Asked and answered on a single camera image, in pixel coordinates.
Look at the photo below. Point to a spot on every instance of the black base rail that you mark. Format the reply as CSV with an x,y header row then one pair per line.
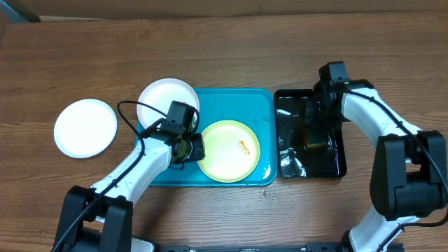
x,y
310,247

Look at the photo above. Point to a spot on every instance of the dark object top left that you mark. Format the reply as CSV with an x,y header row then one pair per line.
x,y
17,11

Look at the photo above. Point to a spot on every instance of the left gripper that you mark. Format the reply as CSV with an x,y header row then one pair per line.
x,y
199,152

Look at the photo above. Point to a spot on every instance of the white plate with sauce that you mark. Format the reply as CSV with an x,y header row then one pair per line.
x,y
159,95

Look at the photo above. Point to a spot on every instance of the small debris on table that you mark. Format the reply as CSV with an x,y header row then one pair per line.
x,y
265,192

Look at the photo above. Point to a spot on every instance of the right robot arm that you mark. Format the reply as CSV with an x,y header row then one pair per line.
x,y
409,172

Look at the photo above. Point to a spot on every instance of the green yellow sponge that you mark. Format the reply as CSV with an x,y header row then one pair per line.
x,y
313,140

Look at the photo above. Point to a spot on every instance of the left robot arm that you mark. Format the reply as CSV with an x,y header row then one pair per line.
x,y
99,218

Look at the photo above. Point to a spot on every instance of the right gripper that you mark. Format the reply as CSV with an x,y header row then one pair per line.
x,y
313,124

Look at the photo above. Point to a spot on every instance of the black tray with water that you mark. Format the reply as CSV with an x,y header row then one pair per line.
x,y
295,160

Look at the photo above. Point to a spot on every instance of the yellow plate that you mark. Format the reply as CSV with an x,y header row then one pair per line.
x,y
232,151

